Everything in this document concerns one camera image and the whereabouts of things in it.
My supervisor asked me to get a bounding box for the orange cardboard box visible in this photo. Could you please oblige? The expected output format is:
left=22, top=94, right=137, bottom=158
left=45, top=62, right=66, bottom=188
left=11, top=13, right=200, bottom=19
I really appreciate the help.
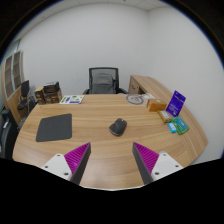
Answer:
left=146, top=98, right=168, bottom=113

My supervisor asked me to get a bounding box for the black box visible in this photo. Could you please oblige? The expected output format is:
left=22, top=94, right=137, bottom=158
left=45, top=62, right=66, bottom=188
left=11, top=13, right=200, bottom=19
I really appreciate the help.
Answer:
left=43, top=81, right=61, bottom=94

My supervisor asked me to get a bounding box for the white green purple printed sheet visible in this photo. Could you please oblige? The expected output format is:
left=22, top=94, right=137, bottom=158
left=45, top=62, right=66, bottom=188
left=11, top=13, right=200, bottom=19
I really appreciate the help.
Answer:
left=59, top=94, right=85, bottom=105

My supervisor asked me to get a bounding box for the wooden shelf unit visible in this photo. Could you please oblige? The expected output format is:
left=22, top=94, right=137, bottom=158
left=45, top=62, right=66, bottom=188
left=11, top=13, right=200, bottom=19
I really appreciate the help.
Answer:
left=0, top=50, right=29, bottom=118

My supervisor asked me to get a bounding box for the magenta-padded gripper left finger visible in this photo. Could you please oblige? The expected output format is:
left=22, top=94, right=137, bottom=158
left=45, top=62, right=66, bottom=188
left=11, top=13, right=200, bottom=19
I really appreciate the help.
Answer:
left=41, top=142, right=92, bottom=185

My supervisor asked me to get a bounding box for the dark grey mouse pad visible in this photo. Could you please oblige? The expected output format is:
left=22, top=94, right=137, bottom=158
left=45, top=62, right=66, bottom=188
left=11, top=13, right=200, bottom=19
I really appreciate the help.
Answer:
left=35, top=113, right=73, bottom=143

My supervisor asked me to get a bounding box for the black visitor chair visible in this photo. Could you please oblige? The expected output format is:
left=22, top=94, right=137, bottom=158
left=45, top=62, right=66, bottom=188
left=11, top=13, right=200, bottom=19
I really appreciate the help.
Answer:
left=17, top=79, right=37, bottom=113

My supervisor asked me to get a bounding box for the small tan box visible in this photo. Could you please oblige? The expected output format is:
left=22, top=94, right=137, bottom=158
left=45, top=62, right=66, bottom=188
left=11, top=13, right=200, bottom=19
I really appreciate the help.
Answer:
left=157, top=109, right=174, bottom=124

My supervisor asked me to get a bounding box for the black leather office chair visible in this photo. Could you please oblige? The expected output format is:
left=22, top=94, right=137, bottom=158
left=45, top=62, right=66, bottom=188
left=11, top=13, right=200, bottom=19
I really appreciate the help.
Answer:
left=0, top=108, right=19, bottom=159

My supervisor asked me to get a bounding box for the white paper sheet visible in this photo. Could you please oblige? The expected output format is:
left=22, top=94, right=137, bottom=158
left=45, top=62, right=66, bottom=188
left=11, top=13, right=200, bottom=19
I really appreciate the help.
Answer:
left=142, top=93, right=156, bottom=101

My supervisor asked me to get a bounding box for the wooden side desk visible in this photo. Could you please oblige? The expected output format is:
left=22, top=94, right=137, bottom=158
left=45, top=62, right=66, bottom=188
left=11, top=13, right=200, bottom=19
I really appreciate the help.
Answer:
left=128, top=74, right=173, bottom=101

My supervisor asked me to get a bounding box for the small blue packet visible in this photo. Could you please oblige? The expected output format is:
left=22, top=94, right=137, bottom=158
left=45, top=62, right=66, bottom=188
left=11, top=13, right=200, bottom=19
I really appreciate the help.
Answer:
left=167, top=121, right=178, bottom=134

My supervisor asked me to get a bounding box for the black mesh office chair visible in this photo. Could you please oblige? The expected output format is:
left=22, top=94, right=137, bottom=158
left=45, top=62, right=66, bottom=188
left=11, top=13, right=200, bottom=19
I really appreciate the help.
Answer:
left=82, top=67, right=129, bottom=95

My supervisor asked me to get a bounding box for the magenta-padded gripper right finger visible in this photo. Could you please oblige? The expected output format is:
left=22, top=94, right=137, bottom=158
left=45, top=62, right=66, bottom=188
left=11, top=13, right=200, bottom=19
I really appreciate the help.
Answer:
left=132, top=142, right=184, bottom=185

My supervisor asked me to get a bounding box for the grey backpack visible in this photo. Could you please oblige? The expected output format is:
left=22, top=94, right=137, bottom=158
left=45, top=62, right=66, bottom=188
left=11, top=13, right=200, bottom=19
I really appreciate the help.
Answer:
left=91, top=73, right=115, bottom=95

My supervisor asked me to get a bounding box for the dark brown cardboard box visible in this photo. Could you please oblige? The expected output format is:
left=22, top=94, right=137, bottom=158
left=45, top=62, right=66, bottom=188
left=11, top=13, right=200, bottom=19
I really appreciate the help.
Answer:
left=44, top=89, right=63, bottom=104

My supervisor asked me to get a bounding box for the black computer mouse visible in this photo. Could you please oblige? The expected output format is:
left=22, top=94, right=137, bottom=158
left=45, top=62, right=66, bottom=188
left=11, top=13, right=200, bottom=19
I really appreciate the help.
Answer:
left=108, top=117, right=128, bottom=137

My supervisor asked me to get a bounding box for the green packet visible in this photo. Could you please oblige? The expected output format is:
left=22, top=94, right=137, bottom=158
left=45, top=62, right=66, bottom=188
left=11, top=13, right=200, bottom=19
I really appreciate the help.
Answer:
left=171, top=115, right=190, bottom=136

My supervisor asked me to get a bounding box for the purple card package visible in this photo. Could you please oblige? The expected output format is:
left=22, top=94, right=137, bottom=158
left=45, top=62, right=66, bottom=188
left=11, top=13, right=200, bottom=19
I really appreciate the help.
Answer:
left=165, top=90, right=187, bottom=118

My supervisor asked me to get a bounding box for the round grey disc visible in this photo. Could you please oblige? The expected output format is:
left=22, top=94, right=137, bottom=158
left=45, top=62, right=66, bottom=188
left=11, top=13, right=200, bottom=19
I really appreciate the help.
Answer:
left=125, top=93, right=145, bottom=106

